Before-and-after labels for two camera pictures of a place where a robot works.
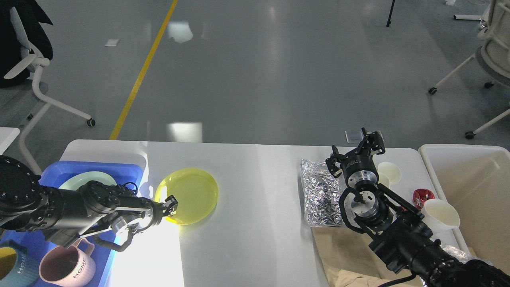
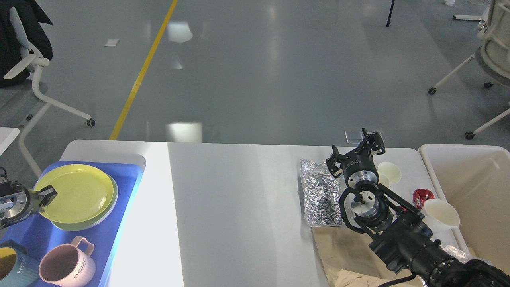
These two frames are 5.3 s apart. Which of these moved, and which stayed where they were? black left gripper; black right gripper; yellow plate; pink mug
Moved: yellow plate; black left gripper
Stayed: black right gripper; pink mug
